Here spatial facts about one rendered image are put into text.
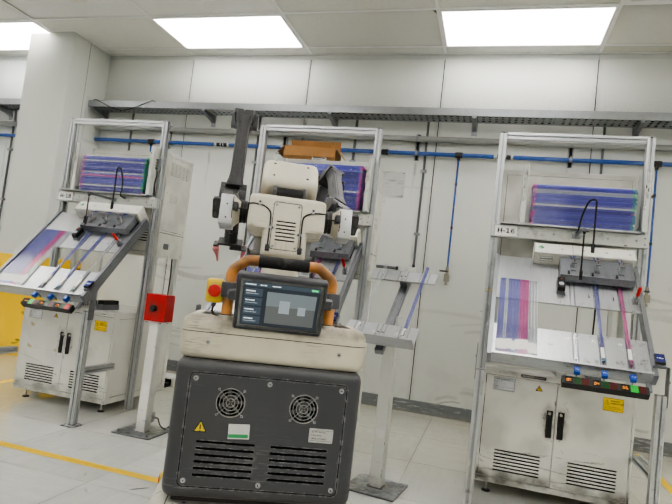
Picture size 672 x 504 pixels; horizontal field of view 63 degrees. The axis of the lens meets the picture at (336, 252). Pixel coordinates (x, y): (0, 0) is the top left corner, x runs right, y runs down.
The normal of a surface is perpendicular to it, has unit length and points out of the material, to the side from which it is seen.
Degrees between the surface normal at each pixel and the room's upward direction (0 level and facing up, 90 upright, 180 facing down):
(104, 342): 90
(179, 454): 90
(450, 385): 90
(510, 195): 90
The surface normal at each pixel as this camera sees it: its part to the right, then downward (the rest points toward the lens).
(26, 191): -0.26, -0.09
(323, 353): 0.13, -0.05
